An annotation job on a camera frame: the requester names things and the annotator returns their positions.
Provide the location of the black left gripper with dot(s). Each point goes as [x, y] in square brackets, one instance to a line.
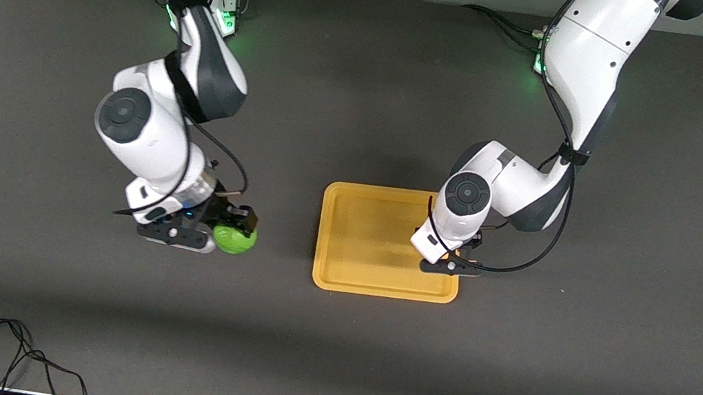
[474, 242]

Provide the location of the orange plastic tray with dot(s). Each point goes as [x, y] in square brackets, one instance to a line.
[359, 240]

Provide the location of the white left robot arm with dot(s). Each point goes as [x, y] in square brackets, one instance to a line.
[588, 59]

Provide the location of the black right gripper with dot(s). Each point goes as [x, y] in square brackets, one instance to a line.
[223, 210]

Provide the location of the dark grey table mat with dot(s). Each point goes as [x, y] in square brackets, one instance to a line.
[327, 361]

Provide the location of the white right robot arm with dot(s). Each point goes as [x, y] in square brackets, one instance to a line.
[144, 139]

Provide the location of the green apple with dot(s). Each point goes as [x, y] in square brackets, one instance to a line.
[235, 241]

